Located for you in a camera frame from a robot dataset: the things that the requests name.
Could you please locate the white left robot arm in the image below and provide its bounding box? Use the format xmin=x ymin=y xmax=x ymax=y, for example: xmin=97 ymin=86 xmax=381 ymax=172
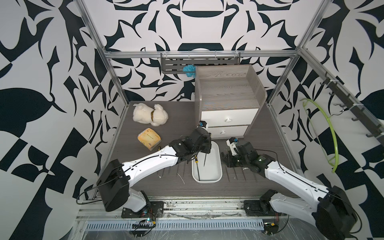
xmin=97 ymin=127 xmax=212 ymax=213

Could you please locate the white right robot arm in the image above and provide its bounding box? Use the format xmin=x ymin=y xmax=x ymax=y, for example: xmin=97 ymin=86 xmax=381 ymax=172
xmin=221 ymin=142 xmax=360 ymax=240

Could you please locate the white storage tray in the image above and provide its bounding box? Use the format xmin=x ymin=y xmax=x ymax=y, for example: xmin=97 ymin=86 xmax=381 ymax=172
xmin=192 ymin=141 xmax=223 ymax=184

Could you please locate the yellow tissue pack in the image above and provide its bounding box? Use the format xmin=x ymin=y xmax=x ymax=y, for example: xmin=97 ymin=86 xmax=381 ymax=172
xmin=138 ymin=128 xmax=162 ymax=151

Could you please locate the grey wooden drawer cabinet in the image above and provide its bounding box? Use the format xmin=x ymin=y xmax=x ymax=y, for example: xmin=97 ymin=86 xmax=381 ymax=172
xmin=195 ymin=65 xmax=268 ymax=139

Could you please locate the white plush dog toy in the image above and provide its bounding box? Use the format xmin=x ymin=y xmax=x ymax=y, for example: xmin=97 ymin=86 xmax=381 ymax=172
xmin=133 ymin=103 xmax=169 ymax=127

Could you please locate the teal cloth ball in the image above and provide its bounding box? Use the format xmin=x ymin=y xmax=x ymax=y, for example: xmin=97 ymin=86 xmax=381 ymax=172
xmin=183 ymin=65 xmax=196 ymax=78

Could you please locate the right controller board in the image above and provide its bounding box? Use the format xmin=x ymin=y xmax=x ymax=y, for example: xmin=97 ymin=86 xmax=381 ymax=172
xmin=262 ymin=222 xmax=279 ymax=236

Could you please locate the controller board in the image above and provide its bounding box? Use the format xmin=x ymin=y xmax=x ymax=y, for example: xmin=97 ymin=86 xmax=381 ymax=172
xmin=262 ymin=222 xmax=279 ymax=236
xmin=131 ymin=219 xmax=156 ymax=230

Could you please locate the green hoop hanger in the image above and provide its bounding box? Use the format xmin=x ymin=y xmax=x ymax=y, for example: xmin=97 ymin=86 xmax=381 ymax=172
xmin=300 ymin=98 xmax=340 ymax=174

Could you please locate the left controller board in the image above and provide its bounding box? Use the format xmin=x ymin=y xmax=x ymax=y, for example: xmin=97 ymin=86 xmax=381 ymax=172
xmin=131 ymin=219 xmax=156 ymax=230

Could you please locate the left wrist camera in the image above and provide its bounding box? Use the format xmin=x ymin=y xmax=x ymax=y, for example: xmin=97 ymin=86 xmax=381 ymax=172
xmin=198 ymin=121 xmax=208 ymax=129

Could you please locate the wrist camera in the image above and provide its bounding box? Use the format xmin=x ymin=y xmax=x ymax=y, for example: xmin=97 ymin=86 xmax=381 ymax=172
xmin=198 ymin=121 xmax=208 ymax=129
xmin=226 ymin=137 xmax=239 ymax=156

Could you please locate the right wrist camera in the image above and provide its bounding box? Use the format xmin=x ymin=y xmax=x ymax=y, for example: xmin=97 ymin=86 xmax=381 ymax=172
xmin=226 ymin=137 xmax=239 ymax=156

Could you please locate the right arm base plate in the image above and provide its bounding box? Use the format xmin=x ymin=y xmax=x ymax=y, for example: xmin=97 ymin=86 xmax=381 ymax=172
xmin=243 ymin=199 xmax=281 ymax=217

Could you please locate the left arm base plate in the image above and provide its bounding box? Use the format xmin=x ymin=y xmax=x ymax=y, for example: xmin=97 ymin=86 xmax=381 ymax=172
xmin=121 ymin=201 xmax=164 ymax=219

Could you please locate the grey wall shelf rack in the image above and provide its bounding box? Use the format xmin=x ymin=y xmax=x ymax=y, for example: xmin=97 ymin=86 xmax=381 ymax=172
xmin=160 ymin=52 xmax=241 ymax=74

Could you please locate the grey hook rail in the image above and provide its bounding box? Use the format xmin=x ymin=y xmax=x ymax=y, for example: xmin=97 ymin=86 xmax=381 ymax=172
xmin=319 ymin=71 xmax=384 ymax=139

